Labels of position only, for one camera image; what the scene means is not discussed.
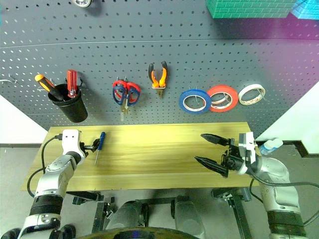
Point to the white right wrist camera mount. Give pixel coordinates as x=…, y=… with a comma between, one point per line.
x=248, y=145

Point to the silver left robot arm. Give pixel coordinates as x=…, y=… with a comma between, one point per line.
x=54, y=174

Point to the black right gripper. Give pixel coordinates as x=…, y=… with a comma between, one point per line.
x=231, y=159

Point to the blue tape roll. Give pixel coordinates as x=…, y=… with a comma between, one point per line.
x=182, y=100

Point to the white tape roll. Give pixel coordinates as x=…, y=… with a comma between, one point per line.
x=251, y=86

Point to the dark grey rounded shape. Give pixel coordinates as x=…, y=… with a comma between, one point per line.
x=188, y=214
x=124, y=215

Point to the small white blue bottle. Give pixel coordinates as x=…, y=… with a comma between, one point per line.
x=270, y=146

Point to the black round disc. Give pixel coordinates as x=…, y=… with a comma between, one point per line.
x=139, y=234

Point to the cyan brick pattern box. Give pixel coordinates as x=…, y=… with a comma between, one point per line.
x=307, y=8

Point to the grey metal pegboard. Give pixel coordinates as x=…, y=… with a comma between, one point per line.
x=149, y=37

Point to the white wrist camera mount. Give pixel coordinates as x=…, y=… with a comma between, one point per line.
x=248, y=145
x=71, y=140

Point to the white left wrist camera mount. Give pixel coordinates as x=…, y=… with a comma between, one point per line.
x=71, y=140

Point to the black table frame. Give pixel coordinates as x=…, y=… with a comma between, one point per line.
x=240, y=211

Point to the metal pegboard hook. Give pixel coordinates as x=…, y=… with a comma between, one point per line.
x=190, y=87
x=119, y=79
x=12, y=78

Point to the red tape roll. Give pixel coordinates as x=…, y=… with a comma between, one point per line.
x=233, y=95

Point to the white pliers holder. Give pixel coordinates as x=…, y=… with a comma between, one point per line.
x=159, y=86

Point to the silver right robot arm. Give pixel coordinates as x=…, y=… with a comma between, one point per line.
x=274, y=174

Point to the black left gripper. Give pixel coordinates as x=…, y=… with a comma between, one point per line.
x=86, y=147

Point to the silver round wheel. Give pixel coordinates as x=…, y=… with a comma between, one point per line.
x=82, y=2

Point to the green brick pattern box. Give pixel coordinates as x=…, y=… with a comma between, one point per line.
x=249, y=8

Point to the orange black screwdriver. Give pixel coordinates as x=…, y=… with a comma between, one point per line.
x=43, y=82

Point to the orange black pliers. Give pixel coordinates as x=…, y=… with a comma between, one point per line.
x=162, y=77

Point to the black plastic cup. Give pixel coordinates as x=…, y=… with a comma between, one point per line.
x=72, y=109

